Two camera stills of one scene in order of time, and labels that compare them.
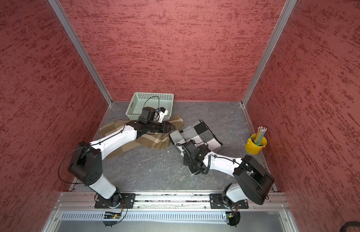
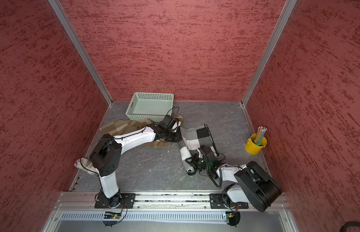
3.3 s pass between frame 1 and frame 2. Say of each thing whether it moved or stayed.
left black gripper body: moved
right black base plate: stayed
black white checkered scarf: moved
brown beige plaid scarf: stayed
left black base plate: stayed
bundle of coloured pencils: stayed
